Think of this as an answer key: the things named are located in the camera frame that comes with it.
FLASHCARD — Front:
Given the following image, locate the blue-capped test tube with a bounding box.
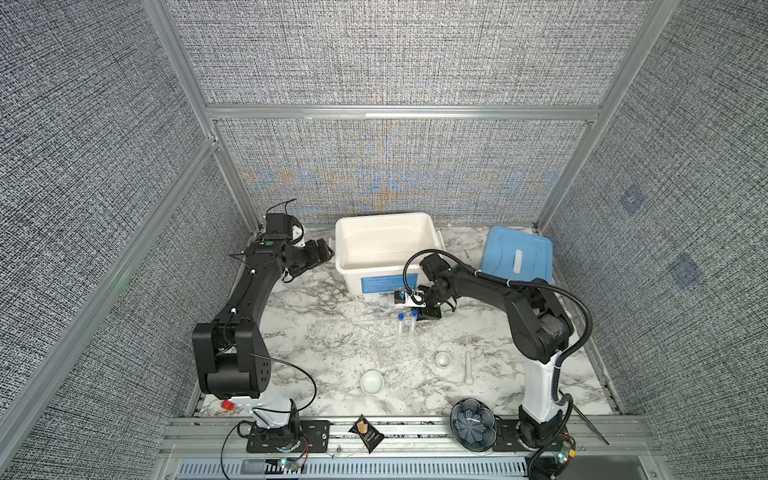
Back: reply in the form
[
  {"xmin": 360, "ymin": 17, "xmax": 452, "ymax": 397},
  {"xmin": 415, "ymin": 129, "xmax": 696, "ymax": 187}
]
[
  {"xmin": 395, "ymin": 313, "xmax": 408, "ymax": 358},
  {"xmin": 409, "ymin": 309, "xmax": 421, "ymax": 356}
]

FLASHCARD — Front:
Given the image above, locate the white plastic storage bin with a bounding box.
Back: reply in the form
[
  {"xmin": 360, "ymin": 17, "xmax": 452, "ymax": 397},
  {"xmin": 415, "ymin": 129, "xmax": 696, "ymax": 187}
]
[{"xmin": 334, "ymin": 213, "xmax": 445, "ymax": 296}]

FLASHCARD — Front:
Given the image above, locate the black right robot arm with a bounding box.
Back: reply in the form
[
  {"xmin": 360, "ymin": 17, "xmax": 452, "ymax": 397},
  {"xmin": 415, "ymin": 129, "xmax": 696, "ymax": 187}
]
[{"xmin": 416, "ymin": 250, "xmax": 574, "ymax": 449}]

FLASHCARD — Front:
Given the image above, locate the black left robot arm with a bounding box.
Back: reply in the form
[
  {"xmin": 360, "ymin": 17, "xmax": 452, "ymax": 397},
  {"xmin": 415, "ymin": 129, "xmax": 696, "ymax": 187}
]
[{"xmin": 192, "ymin": 239, "xmax": 334, "ymax": 450}]

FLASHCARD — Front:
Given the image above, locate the small white mortar bowl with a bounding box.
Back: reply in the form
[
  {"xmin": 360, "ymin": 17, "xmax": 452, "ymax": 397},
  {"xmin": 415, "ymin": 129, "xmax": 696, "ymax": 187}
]
[{"xmin": 434, "ymin": 351, "xmax": 452, "ymax": 368}]

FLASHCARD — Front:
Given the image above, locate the white round dish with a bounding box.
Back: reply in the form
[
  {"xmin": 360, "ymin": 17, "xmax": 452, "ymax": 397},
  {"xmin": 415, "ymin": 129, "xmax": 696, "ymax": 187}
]
[{"xmin": 359, "ymin": 369, "xmax": 385, "ymax": 395}]

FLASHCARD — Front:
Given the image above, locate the blue plastic bin lid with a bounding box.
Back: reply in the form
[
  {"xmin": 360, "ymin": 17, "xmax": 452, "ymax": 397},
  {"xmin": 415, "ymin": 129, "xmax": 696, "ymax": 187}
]
[{"xmin": 480, "ymin": 226, "xmax": 554, "ymax": 284}]

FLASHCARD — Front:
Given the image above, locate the black snack packet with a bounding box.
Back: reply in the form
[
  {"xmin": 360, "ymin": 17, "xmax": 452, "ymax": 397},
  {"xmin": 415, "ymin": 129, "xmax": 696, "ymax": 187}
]
[{"xmin": 349, "ymin": 415, "xmax": 385, "ymax": 454}]

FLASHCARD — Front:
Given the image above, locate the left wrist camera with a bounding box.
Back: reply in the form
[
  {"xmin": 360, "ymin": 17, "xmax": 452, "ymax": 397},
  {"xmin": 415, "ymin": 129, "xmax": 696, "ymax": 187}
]
[{"xmin": 265, "ymin": 212, "xmax": 294, "ymax": 241}]

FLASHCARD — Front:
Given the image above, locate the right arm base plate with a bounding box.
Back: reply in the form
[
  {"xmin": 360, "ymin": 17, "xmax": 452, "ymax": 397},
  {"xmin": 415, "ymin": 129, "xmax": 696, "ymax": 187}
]
[{"xmin": 492, "ymin": 416, "xmax": 534, "ymax": 453}]

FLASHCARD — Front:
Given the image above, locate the black long-handled spoon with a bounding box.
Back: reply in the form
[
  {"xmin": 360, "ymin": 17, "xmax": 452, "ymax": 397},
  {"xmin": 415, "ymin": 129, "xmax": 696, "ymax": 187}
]
[{"xmin": 570, "ymin": 400, "xmax": 610, "ymax": 445}]

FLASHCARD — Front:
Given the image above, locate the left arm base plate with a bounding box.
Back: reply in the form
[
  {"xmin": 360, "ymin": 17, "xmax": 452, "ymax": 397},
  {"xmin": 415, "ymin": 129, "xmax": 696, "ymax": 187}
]
[{"xmin": 246, "ymin": 420, "xmax": 331, "ymax": 454}]

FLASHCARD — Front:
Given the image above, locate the aluminium front rail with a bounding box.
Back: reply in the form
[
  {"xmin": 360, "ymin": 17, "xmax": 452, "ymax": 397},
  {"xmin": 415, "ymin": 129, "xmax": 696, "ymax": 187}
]
[{"xmin": 150, "ymin": 416, "xmax": 673, "ymax": 479}]

